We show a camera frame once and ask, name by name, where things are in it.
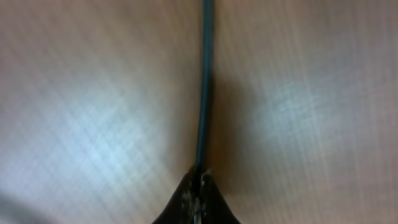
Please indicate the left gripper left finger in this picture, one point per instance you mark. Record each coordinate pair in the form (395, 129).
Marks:
(180, 209)

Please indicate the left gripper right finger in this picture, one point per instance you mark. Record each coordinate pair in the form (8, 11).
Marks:
(214, 208)

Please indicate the black cable long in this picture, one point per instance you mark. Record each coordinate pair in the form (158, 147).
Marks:
(206, 68)

